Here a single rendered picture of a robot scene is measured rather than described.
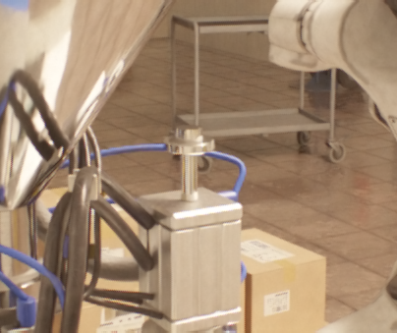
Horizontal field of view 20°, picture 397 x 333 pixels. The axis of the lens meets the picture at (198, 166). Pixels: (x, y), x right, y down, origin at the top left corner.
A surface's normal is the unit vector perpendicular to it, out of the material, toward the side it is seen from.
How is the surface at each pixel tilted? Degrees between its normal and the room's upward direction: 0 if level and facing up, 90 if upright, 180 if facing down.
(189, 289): 90
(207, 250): 90
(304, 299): 90
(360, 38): 90
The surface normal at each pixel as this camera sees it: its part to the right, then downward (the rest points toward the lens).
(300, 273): 0.55, 0.20
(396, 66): -0.07, -0.67
